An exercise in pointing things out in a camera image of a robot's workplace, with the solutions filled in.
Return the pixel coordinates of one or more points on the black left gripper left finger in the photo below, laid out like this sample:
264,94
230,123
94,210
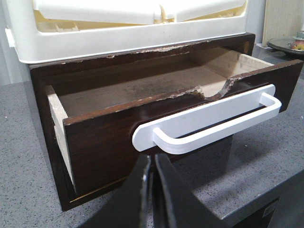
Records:
127,208

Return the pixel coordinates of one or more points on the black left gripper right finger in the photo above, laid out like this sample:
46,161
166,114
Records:
174,205

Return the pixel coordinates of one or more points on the dark wooden drawer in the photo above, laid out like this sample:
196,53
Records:
96,111

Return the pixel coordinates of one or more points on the dark wooden drawer cabinet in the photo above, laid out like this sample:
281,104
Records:
43,74

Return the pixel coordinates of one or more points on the black appliance under counter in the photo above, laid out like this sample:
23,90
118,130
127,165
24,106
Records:
282,206

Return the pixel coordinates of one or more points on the round dark plate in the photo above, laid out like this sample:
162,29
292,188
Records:
294,45

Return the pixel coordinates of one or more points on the white plastic storage box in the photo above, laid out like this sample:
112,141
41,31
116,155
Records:
52,30

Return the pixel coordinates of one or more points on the light wooden board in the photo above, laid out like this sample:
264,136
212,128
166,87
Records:
283,19

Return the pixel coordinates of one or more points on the white drawer pull handle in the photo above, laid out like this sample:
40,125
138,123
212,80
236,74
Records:
188,130

